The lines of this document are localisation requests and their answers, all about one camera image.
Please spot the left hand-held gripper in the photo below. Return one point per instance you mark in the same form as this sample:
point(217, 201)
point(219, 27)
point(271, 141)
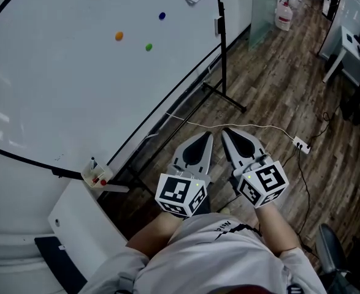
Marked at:
point(179, 194)

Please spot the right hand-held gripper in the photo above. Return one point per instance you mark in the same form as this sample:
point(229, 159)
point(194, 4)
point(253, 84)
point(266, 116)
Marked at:
point(265, 182)

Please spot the green round magnet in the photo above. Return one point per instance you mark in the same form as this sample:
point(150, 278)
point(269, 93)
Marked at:
point(148, 46)

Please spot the orange round magnet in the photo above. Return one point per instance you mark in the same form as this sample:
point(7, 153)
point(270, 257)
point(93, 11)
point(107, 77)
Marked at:
point(119, 35)

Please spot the blue round magnet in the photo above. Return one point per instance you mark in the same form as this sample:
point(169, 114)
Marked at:
point(162, 16)

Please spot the person's left forearm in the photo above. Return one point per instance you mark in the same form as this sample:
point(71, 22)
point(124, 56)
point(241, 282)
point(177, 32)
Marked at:
point(155, 234)

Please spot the person's right forearm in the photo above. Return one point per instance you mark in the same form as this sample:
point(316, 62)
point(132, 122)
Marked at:
point(274, 228)

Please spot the white power strip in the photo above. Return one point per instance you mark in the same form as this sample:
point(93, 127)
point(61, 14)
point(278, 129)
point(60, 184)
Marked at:
point(300, 144)

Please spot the person's right shoe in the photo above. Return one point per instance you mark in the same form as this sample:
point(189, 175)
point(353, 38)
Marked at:
point(225, 210)

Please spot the clear marker tray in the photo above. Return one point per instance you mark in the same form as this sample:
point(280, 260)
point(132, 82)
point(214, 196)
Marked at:
point(103, 172)

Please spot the person's white shirt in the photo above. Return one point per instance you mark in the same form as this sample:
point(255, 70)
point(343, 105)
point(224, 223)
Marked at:
point(213, 256)

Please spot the black marker pen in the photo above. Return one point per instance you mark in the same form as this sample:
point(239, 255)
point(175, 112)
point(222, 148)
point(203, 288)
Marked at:
point(93, 164)

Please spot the frosted glass door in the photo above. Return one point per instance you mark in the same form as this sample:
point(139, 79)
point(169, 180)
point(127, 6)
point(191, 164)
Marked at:
point(261, 17)

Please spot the black office chair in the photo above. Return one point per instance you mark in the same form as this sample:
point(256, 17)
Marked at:
point(330, 250)

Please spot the white office desk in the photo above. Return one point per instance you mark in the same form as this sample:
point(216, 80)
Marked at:
point(348, 63)

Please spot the clear water jug red label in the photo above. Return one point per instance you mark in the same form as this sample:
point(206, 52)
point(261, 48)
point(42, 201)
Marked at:
point(283, 17)

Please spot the large white whiteboard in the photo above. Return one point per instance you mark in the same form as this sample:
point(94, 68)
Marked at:
point(75, 81)

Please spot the black flat pad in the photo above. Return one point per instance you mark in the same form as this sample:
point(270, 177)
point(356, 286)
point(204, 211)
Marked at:
point(60, 265)

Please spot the black framed glass partition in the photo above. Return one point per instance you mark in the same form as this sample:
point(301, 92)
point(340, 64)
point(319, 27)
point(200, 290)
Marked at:
point(357, 8)

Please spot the right gripper fisheye camera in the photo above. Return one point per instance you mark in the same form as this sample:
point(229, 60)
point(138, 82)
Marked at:
point(258, 162)

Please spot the whiteboard stand bracket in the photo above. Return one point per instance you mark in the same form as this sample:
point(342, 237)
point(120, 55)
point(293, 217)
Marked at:
point(218, 25)

